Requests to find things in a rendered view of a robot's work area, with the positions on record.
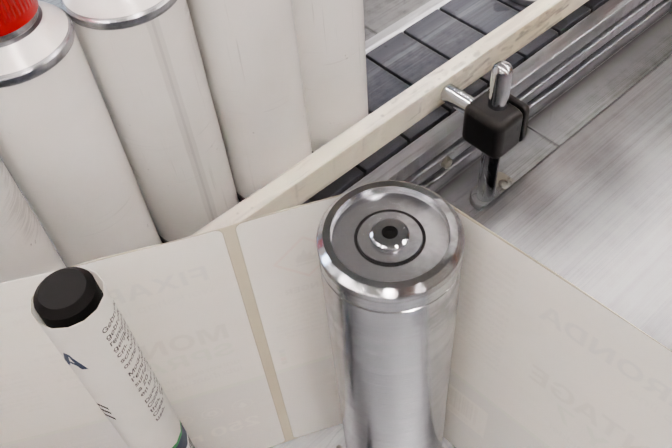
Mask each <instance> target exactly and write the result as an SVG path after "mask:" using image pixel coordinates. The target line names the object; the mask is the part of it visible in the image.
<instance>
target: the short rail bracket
mask: <svg viewBox="0 0 672 448"><path fill-rule="evenodd" d="M512 76H513V67H512V65H511V64H510V63H509V62H507V61H498V62H496V63H495V64H494V65H493V67H492V72H491V80H490V88H489V89H488V91H485V92H484V93H483V94H481V95H480V96H479V97H477V98H476V99H474V100H473V101H472V102H470V103H469V104H468V105H467V106H466V107H465V111H464V121H463V132H462V136H463V139H464V140H465V141H466V142H468V143H469V144H471V145H472V146H474V147H475V148H477V149H478V150H480V151H481V152H482V154H481V162H480V170H479V178H478V186H477V198H478V199H479V200H480V201H482V202H489V201H492V200H493V199H494V195H495V188H496V182H497V175H498V168H499V162H500V157H502V156H503V155H505V154H506V153H507V152H508V151H510V150H511V149H512V148H513V147H515V146H516V145H517V144H518V142H521V141H522V140H523V139H524V138H525V134H526V129H527V123H528V118H529V112H530V108H529V106H528V105H527V104H526V103H525V102H523V101H521V100H520V99H518V98H516V97H515V96H513V95H511V94H510V89H511V82H512Z"/></svg>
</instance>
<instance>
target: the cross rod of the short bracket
mask: <svg viewBox="0 0 672 448"><path fill-rule="evenodd" d="M474 99H476V98H474V97H473V96H471V95H469V94H468V93H466V92H464V91H463V90H461V89H460V88H458V87H456V86H455V85H453V84H448V85H446V86H445V87H444V88H443V90H442V92H441V100H442V101H443V102H445V103H447V104H448V105H450V106H451V107H453V108H454V109H456V110H457V111H459V112H461V113H462V114H464V111H465V107H466V106H467V105H468V104H469V103H470V102H472V101H473V100H474Z"/></svg>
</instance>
